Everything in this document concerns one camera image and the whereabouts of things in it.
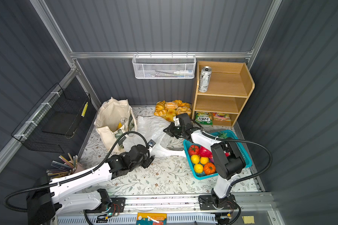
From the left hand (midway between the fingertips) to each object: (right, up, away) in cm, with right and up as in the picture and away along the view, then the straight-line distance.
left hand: (150, 152), depth 79 cm
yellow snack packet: (-24, +14, +16) cm, 32 cm away
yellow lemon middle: (+32, -6, +5) cm, 33 cm away
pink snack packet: (+51, +21, +29) cm, 62 cm away
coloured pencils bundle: (-48, -8, -4) cm, 49 cm away
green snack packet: (+38, +20, +26) cm, 50 cm away
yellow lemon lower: (+28, -10, +2) cm, 30 cm away
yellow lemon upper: (+27, -5, +3) cm, 27 cm away
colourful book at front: (+2, -31, -10) cm, 33 cm away
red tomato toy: (+26, -1, +8) cm, 28 cm away
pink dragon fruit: (+31, -1, +2) cm, 31 cm away
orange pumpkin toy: (+34, -10, +1) cm, 36 cm away
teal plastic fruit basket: (+50, +9, +10) cm, 51 cm away
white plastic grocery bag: (-1, +13, +14) cm, 20 cm away
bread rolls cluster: (+11, +27, +32) cm, 43 cm away
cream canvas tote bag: (-29, +20, +20) cm, 41 cm away
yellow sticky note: (+50, -31, -11) cm, 60 cm away
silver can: (-24, +18, +25) cm, 39 cm away
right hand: (+7, +11, +9) cm, 16 cm away
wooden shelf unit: (+45, +39, +9) cm, 60 cm away
